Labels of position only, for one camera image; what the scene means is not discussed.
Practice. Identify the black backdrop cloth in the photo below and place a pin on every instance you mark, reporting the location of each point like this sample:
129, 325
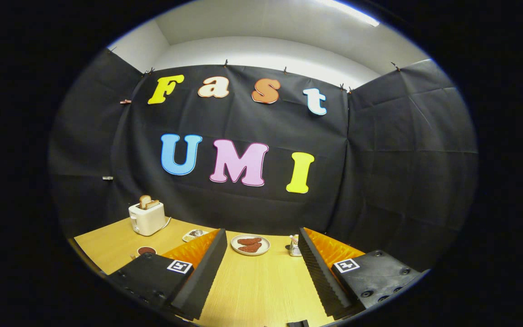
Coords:
379, 172

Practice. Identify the white divided seed dish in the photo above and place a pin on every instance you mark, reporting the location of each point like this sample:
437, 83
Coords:
187, 236

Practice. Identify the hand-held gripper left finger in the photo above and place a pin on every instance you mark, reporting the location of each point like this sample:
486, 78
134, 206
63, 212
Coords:
202, 281

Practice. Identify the toast slice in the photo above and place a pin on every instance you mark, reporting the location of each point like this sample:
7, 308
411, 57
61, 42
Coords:
144, 200
152, 204

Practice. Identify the red meat slice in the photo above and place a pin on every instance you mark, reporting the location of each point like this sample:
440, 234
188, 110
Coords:
249, 240
250, 248

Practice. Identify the cream toaster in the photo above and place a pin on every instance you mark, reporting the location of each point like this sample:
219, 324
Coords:
147, 220

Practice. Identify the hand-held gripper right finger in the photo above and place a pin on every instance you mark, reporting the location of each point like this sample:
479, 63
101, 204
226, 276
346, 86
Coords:
323, 281

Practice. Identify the white round plate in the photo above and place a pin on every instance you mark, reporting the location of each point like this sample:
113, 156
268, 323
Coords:
266, 245

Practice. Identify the wooden table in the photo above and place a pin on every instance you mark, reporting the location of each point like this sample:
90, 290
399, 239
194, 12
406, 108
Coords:
252, 290

